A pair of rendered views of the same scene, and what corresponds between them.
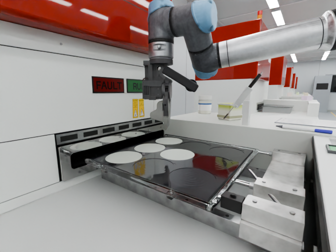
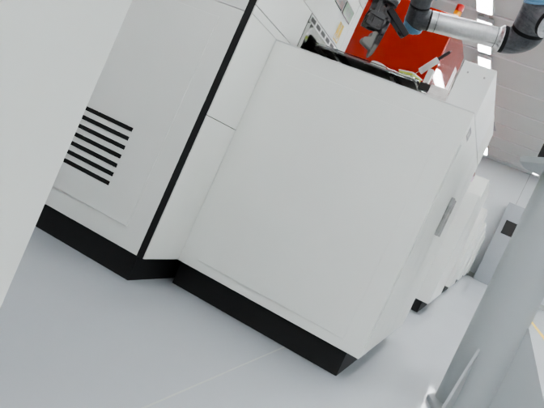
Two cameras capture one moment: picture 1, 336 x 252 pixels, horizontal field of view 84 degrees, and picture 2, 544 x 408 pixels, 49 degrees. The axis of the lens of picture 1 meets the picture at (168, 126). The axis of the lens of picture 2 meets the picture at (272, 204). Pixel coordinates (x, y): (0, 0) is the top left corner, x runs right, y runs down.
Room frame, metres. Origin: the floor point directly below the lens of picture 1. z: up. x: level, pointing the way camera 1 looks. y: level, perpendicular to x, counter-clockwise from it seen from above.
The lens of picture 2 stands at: (-1.49, 0.71, 0.47)
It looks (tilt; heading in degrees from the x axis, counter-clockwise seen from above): 3 degrees down; 344
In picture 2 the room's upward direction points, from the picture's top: 24 degrees clockwise
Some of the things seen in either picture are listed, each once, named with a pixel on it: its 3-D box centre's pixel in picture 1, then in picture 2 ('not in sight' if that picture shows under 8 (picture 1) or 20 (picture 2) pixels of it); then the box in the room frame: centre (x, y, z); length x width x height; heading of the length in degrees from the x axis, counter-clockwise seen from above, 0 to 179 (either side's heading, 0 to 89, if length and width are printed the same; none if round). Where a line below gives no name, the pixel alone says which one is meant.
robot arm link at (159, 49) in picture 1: (161, 52); not in sight; (0.58, 0.02, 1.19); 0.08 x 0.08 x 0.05
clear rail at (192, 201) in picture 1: (132, 178); (364, 61); (0.38, 0.08, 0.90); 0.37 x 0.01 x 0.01; 54
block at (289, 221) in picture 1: (271, 214); (442, 93); (0.26, -0.16, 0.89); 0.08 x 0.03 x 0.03; 54
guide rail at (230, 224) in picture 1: (170, 199); not in sight; (0.39, 0.00, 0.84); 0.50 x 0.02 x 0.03; 54
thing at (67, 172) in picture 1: (125, 145); (320, 57); (0.64, 0.15, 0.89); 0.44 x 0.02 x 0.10; 144
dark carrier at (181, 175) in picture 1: (177, 154); (374, 77); (0.53, -0.03, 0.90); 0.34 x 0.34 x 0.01; 54
